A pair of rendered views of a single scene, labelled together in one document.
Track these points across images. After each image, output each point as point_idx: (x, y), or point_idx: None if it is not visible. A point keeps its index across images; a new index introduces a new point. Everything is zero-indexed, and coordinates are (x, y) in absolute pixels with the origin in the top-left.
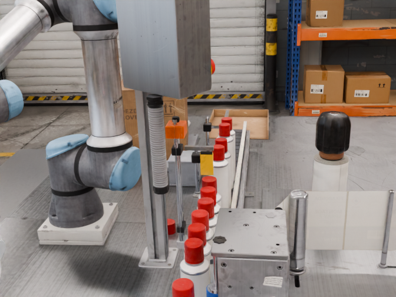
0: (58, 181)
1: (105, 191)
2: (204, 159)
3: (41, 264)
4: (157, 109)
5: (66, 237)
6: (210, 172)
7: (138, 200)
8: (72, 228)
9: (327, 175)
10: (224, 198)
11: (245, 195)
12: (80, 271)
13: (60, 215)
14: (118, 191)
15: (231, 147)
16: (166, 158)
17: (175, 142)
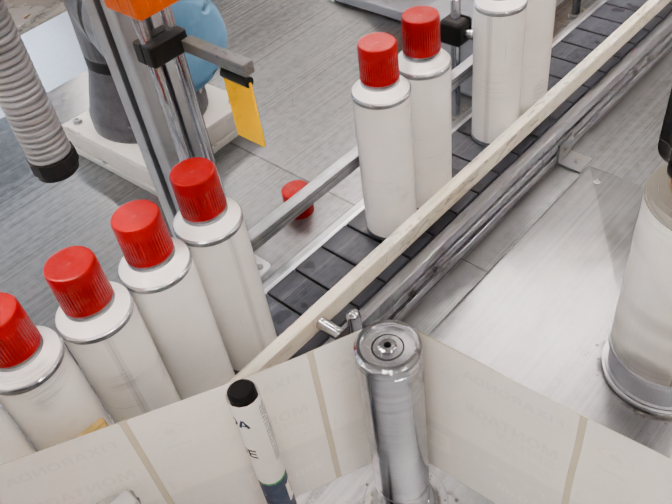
0: (76, 34)
1: (286, 55)
2: (234, 94)
3: (32, 201)
4: None
5: (101, 155)
6: (255, 137)
7: (321, 99)
8: (111, 141)
9: (661, 262)
10: (387, 189)
11: (558, 163)
12: (67, 245)
13: (93, 109)
14: (308, 62)
15: (511, 30)
16: (30, 87)
17: (134, 25)
